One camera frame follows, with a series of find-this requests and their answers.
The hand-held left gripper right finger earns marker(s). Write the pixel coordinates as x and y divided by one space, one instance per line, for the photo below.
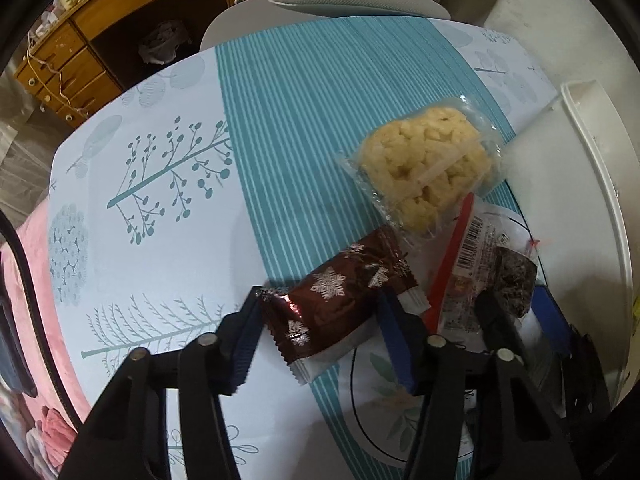
402 342

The white lace cover cloth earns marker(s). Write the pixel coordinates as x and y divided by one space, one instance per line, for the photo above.
20 150

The flat yellow puffed corn packet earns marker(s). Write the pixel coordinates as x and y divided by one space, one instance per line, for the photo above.
425 165

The blue jeans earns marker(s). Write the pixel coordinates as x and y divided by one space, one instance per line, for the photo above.
12 355

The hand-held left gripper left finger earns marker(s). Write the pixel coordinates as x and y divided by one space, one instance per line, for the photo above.
245 345

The blue tree-print tablecloth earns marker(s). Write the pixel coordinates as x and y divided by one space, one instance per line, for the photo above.
300 110

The dark snack packet red edge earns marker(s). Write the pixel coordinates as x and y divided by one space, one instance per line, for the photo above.
480 260

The white leaf-print curtain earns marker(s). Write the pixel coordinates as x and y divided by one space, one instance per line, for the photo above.
565 35

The wooden desk with drawers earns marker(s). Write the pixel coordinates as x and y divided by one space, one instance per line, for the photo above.
75 65

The floral blanket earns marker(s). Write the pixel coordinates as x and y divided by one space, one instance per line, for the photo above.
47 440

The pink blanket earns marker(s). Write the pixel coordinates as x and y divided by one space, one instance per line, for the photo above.
35 240

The brown snowflake snack packet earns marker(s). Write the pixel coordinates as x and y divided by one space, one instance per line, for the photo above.
340 295

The white plastic bin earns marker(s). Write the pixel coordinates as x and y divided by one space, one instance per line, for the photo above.
575 210

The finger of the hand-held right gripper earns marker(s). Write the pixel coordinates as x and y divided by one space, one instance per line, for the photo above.
550 320
495 322

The trash bin with bag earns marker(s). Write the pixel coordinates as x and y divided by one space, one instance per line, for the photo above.
162 42

